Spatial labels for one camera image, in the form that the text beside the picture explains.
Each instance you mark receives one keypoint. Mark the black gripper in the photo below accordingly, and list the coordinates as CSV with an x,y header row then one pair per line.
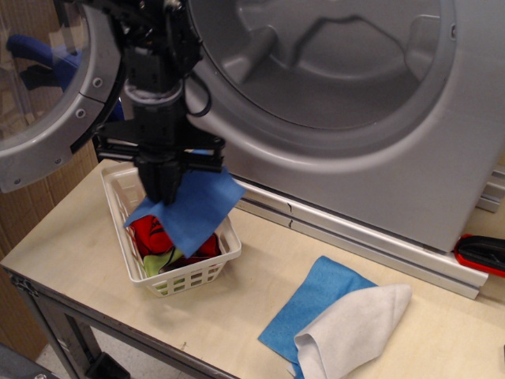
x,y
160,132

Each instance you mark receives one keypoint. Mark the blue cloth from washer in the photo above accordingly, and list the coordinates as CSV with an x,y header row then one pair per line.
x,y
203,200

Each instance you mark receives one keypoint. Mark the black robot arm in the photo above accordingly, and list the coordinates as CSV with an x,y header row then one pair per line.
x,y
159,50

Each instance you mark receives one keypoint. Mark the white plastic laundry basket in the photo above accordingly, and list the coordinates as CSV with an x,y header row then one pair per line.
x,y
124,193

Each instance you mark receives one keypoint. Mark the washing machine door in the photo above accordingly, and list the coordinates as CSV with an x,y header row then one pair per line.
x,y
61,76

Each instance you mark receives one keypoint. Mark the grey toy washing machine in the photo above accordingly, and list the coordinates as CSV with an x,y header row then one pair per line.
x,y
387,113

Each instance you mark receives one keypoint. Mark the red shirt with black trim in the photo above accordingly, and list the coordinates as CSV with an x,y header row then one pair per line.
x,y
151,238

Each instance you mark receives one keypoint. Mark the lime green cloth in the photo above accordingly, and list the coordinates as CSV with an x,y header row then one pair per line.
x,y
157,264

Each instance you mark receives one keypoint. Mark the blue cloth on table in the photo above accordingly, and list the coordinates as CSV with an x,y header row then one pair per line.
x,y
326,283

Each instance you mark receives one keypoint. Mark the black box under table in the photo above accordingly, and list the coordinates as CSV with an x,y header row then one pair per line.
x,y
105,367

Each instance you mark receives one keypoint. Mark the white cloth on table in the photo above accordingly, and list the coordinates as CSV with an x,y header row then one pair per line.
x,y
352,331

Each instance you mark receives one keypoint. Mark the red and black tool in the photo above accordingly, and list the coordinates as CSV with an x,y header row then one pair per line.
x,y
482,253

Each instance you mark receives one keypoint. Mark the metal table frame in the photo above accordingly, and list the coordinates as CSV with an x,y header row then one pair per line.
x,y
68,326

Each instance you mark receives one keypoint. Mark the aluminium extrusion rail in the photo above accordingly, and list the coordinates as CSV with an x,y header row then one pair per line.
x,y
412,258

